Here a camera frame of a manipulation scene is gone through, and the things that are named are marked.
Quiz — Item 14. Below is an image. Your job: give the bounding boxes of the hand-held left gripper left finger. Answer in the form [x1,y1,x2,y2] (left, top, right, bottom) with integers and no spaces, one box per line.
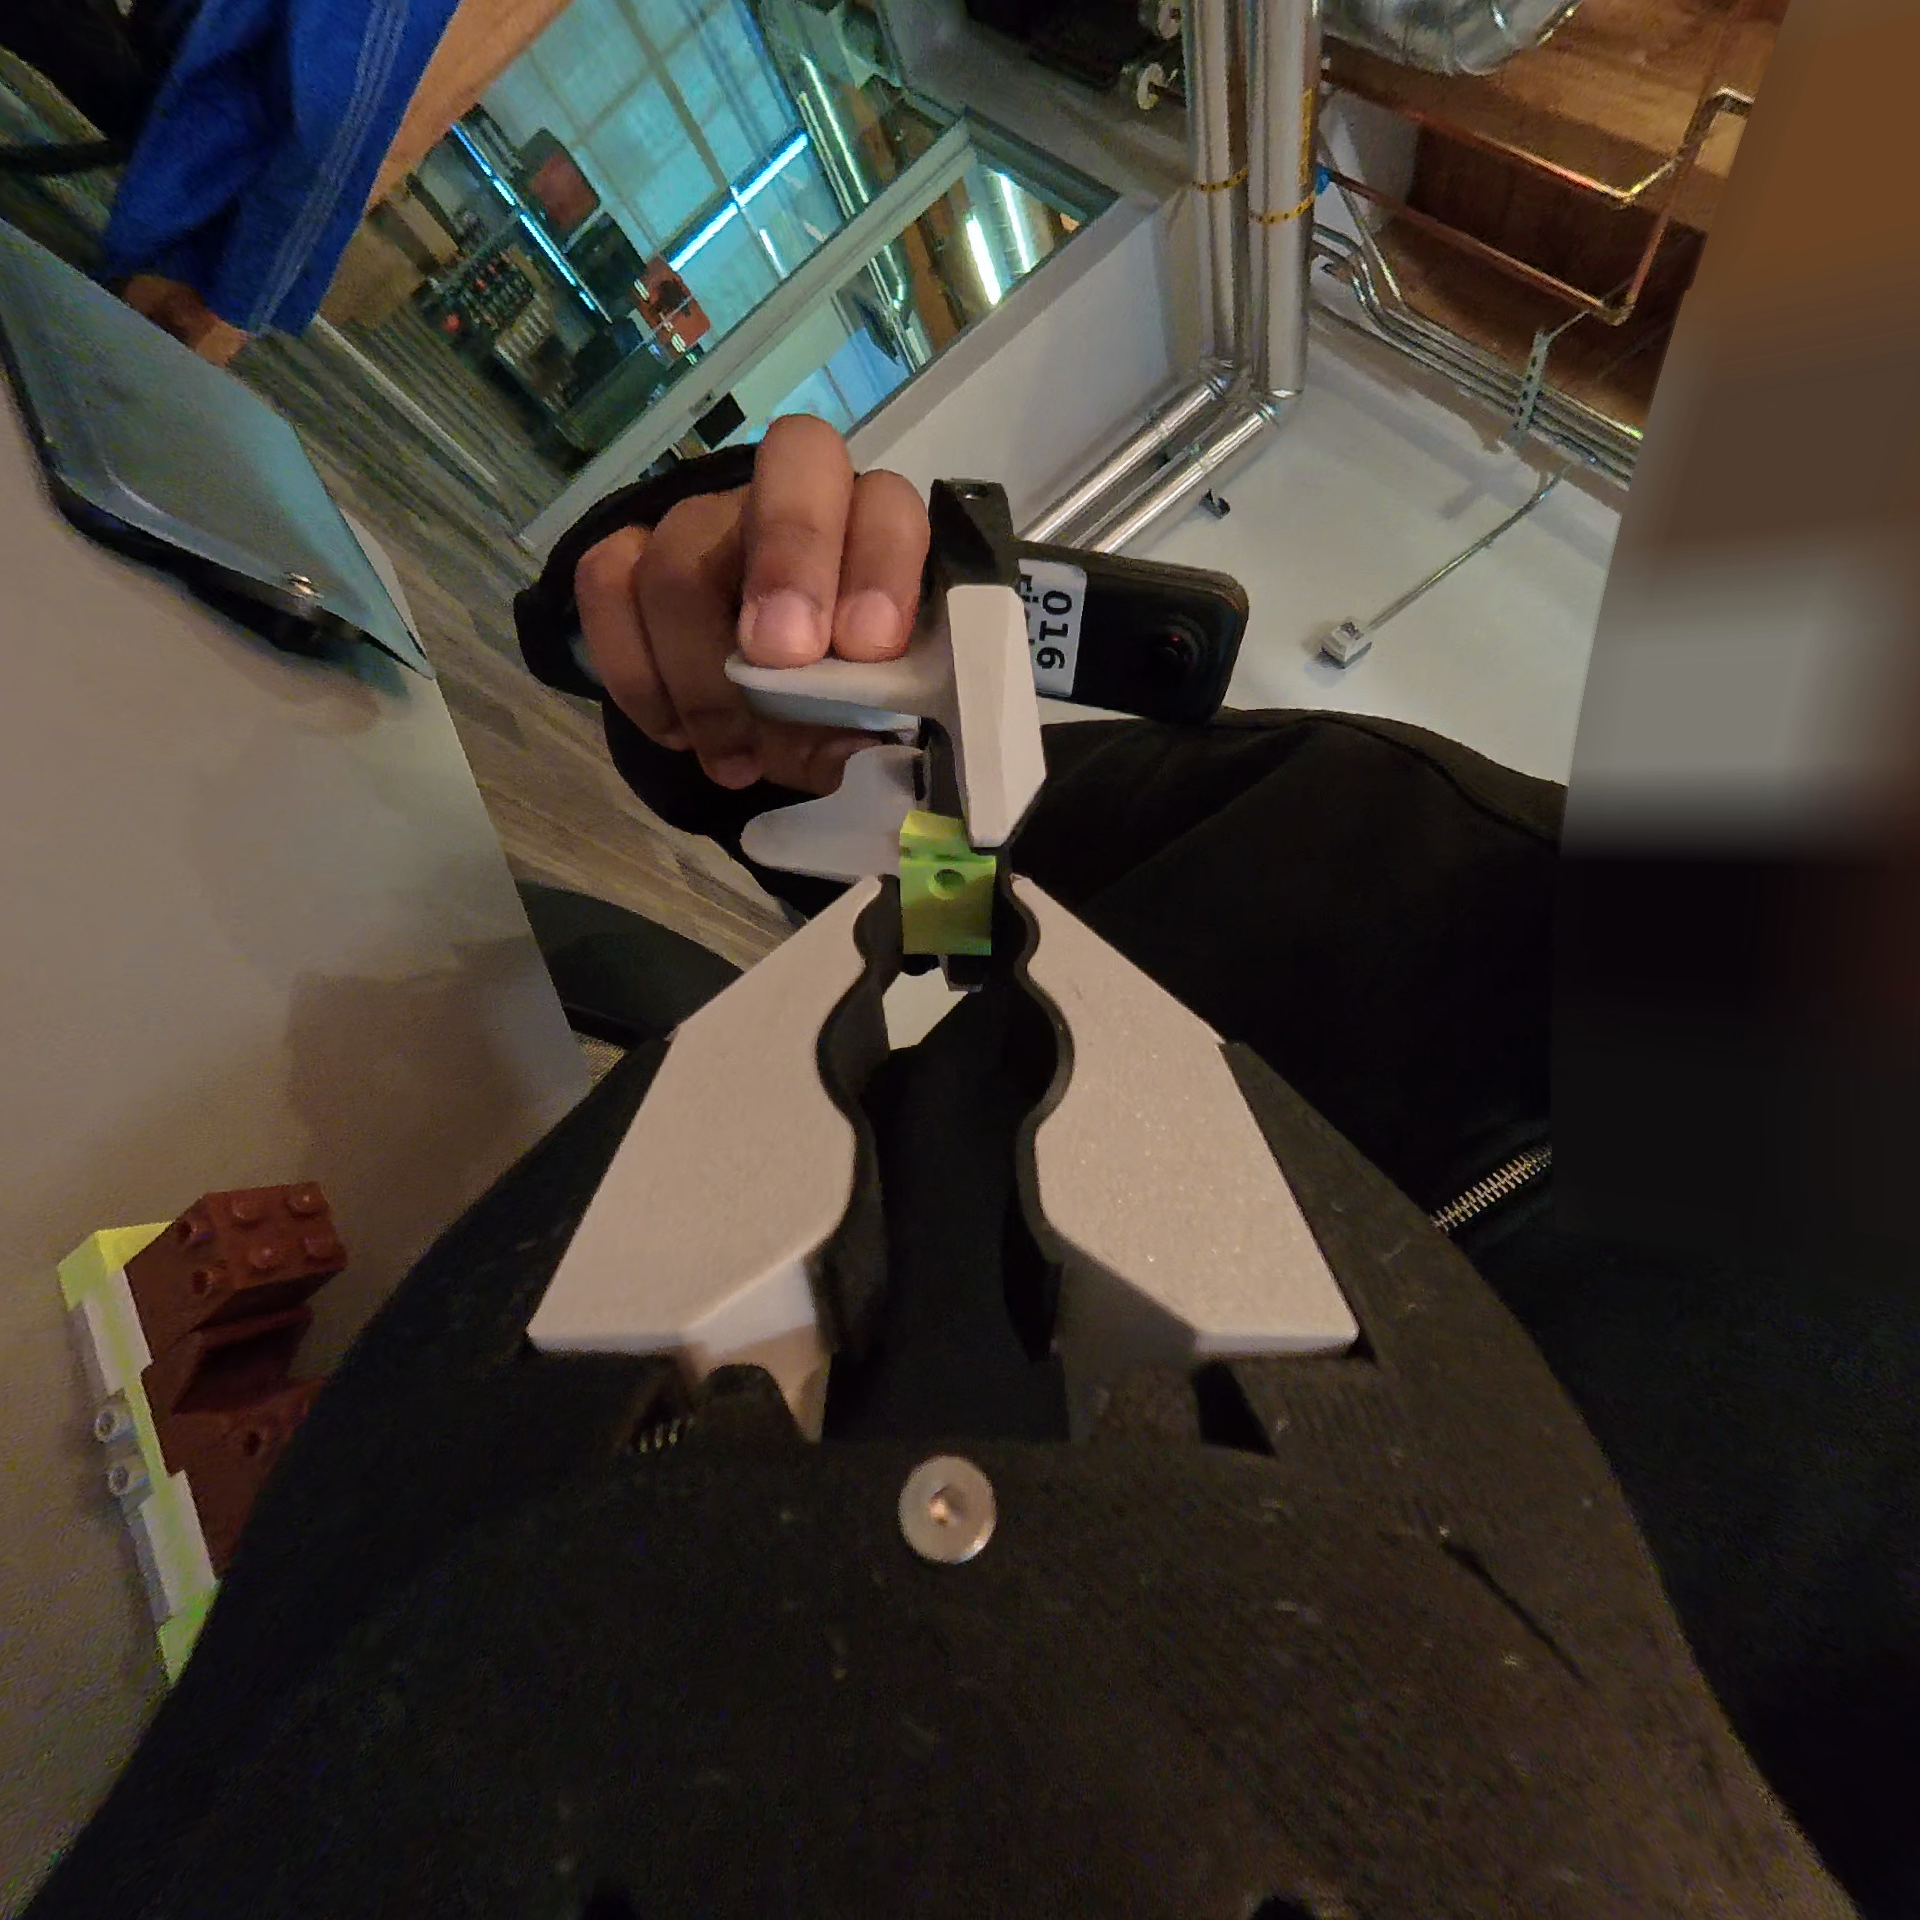
[529,875,888,1437]

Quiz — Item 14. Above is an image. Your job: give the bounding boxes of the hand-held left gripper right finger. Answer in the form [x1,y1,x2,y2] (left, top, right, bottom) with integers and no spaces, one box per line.
[1011,876,1361,1369]

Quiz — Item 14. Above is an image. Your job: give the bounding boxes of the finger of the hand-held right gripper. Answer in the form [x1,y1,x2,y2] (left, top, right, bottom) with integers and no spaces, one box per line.
[949,578,1050,850]

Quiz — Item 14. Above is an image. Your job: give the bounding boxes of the small lime toy brick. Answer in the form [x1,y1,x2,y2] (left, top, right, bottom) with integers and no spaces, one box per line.
[901,813,998,961]

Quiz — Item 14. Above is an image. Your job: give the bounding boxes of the brown and lime brick assembly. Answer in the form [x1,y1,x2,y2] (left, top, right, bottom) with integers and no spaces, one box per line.
[57,1180,350,1675]

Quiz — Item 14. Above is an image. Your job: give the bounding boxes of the person's right hand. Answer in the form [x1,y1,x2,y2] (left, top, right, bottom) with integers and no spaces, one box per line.
[575,415,935,791]

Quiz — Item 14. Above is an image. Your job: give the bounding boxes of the black office chair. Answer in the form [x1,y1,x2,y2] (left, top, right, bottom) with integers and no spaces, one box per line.
[516,886,782,1051]

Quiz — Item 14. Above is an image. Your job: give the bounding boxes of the silver ventilation ducts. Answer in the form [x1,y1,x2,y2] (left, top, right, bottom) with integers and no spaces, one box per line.
[1027,0,1329,549]

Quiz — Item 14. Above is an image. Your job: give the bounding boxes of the blue plastic bin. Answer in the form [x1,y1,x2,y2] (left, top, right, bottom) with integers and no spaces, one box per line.
[105,0,459,339]

